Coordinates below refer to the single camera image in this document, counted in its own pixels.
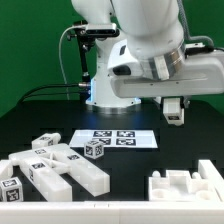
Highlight white tagged cube nut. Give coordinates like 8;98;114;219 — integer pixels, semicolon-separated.
84;140;104;159

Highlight black camera stand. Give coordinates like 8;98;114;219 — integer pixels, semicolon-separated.
66;20;98;101

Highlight black cables on table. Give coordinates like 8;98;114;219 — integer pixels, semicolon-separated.
20;83;92;103

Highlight white tagged cube left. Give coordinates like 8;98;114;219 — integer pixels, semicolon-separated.
0;177;23;202

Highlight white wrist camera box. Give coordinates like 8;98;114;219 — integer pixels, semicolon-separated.
107;39;143;77

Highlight white front rail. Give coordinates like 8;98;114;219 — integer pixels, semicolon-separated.
0;202;224;224

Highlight white marker sheet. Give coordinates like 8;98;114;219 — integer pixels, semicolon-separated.
69;130;157;149

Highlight white right corner bracket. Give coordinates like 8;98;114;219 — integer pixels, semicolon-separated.
198;160;224;202

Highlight white chair back frame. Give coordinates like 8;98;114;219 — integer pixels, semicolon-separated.
9;143;110;202

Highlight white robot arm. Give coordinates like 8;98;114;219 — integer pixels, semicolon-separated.
71;0;224;111

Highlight white chair seat part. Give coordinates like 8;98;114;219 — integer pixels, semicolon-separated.
148;170;220;202

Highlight grey camera cable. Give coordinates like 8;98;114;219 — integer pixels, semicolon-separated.
58;25;81;101

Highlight black camera on stand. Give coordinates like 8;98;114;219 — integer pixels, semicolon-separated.
85;23;119;38

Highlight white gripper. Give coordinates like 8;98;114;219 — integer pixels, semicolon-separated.
110;51;224;109

